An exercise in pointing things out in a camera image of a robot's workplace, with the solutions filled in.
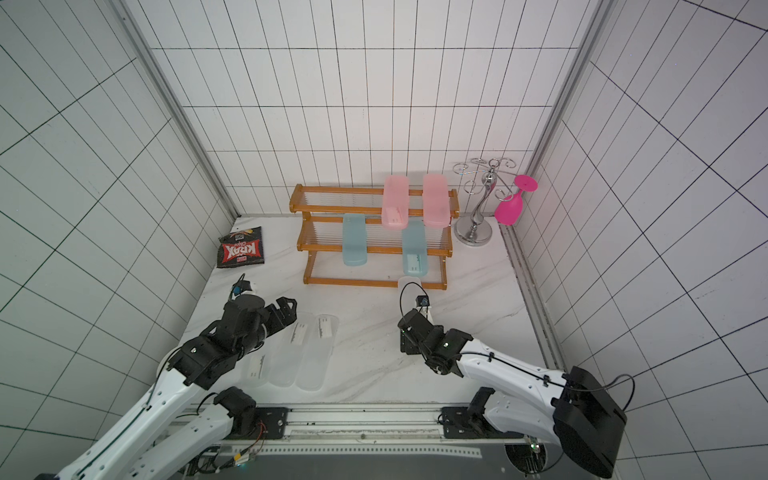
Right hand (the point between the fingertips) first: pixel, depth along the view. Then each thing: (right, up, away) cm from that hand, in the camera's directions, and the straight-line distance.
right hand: (405, 335), depth 84 cm
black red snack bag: (-58, +25, +23) cm, 67 cm away
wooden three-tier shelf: (-30, +28, +22) cm, 47 cm away
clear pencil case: (+2, +12, +5) cm, 13 cm away
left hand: (-33, +8, -7) cm, 35 cm away
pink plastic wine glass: (+37, +38, +17) cm, 56 cm away
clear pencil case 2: (-25, -7, 0) cm, 26 cm away
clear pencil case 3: (-35, -5, 0) cm, 35 cm away
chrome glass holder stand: (+29, +30, +30) cm, 51 cm away
